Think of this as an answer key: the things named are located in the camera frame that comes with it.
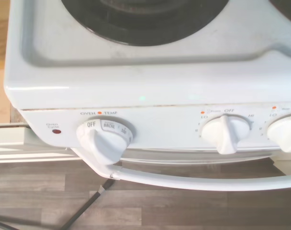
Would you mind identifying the white electric stove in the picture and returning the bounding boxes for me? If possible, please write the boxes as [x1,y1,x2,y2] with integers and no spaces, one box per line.
[3,0,291,168]

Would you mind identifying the white oven temperature knob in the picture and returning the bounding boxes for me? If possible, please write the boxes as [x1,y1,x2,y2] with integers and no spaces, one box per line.
[76,117,138,166]

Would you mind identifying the white burner knob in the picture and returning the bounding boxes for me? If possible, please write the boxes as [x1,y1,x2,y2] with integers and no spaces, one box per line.
[267,114,291,153]
[200,114,253,155]

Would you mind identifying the black coil burner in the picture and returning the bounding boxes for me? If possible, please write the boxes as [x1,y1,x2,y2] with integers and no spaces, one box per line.
[60,0,230,47]
[269,0,291,20]

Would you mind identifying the white oven door handle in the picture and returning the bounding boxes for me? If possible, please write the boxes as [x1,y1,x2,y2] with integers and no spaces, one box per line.
[70,147,291,192]

